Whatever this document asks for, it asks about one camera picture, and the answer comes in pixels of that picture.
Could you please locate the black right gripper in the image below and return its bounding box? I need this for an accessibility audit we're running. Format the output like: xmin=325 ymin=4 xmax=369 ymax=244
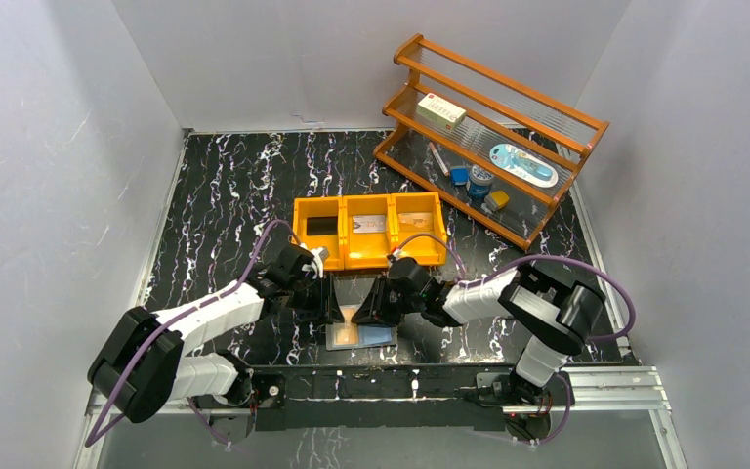
xmin=350 ymin=274 xmax=424 ymax=328

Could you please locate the grey card holder wallet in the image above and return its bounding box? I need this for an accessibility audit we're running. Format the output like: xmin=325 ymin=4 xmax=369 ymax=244
xmin=326 ymin=324 xmax=397 ymax=351

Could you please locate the gold VIP card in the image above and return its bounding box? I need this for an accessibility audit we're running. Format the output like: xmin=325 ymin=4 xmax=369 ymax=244
xmin=327 ymin=306 xmax=359 ymax=350

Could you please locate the yellow plastic triple bin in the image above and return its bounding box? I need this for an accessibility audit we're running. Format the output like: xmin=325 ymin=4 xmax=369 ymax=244
xmin=292 ymin=192 xmax=447 ymax=272

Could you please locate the black credit card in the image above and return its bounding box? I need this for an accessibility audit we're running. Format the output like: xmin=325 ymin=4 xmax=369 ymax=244
xmin=306 ymin=216 xmax=339 ymax=236

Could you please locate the orange wooden shelf rack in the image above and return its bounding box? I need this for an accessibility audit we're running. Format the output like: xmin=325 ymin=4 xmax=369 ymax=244
xmin=374 ymin=34 xmax=609 ymax=250

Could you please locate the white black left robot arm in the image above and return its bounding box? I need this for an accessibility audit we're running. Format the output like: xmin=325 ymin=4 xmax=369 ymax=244
xmin=87 ymin=244 xmax=343 ymax=423

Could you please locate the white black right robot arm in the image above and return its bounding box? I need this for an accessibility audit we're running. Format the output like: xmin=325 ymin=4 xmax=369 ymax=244
xmin=352 ymin=257 xmax=604 ymax=405

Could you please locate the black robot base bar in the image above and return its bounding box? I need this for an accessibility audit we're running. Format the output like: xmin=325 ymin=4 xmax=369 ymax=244
xmin=251 ymin=364 xmax=551 ymax=431

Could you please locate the silver card in bin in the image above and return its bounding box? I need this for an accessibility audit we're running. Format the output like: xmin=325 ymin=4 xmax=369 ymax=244
xmin=352 ymin=214 xmax=387 ymax=234

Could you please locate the tan card in bin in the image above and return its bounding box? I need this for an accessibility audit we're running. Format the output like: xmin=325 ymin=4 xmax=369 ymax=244
xmin=397 ymin=212 xmax=434 ymax=233

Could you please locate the white pen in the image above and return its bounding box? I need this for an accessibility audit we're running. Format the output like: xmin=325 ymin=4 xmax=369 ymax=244
xmin=428 ymin=142 xmax=450 ymax=176

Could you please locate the small blue block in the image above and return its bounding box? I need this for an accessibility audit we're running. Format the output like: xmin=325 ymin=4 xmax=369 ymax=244
xmin=449 ymin=166 xmax=470 ymax=187

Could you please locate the yellow grey eraser block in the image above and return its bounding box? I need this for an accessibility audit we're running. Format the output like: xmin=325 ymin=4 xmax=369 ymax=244
xmin=481 ymin=191 xmax=510 ymax=213

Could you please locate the blue and white round tin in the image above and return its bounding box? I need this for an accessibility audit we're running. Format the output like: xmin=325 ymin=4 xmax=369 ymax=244
xmin=467 ymin=164 xmax=495 ymax=199

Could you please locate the blue razor blister pack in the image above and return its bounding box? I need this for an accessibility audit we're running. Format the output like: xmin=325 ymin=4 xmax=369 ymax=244
xmin=488 ymin=144 xmax=559 ymax=189

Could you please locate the white box with red label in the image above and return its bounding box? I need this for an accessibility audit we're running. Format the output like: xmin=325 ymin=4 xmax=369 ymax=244
xmin=416 ymin=93 xmax=467 ymax=130

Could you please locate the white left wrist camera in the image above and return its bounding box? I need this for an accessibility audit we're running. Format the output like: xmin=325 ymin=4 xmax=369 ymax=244
xmin=302 ymin=246 xmax=329 ymax=279

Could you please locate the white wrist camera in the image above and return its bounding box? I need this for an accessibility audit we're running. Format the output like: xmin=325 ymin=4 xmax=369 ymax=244
xmin=387 ymin=248 xmax=409 ymax=266
xmin=302 ymin=246 xmax=329 ymax=279

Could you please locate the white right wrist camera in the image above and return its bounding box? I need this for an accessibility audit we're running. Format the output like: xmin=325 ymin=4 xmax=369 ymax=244
xmin=387 ymin=248 xmax=409 ymax=266

